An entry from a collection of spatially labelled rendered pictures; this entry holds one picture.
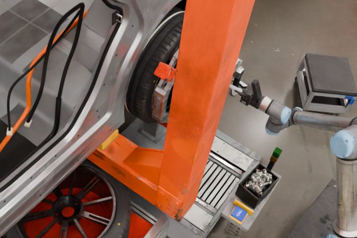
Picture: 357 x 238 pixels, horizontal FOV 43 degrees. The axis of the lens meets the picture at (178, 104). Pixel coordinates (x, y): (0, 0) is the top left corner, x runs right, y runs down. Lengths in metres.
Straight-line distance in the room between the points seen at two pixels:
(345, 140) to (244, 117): 1.52
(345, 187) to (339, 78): 1.48
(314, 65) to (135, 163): 1.88
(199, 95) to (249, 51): 2.52
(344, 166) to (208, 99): 0.89
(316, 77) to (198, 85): 2.08
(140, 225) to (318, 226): 1.04
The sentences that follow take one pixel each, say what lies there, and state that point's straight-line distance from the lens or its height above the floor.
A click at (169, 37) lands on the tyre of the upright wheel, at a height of 1.17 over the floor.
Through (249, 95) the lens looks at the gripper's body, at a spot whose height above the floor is 0.84.
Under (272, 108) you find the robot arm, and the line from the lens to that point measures 2.53.
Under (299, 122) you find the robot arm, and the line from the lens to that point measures 2.63.
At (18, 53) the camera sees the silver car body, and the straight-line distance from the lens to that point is 2.44.
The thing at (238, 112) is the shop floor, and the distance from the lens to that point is 3.58.
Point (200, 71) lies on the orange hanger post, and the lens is 1.53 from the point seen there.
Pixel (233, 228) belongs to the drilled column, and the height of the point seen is 0.12.
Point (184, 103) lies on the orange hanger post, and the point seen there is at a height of 1.40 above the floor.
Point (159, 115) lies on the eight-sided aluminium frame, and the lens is 2.42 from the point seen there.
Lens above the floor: 2.67
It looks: 49 degrees down
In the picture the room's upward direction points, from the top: 10 degrees clockwise
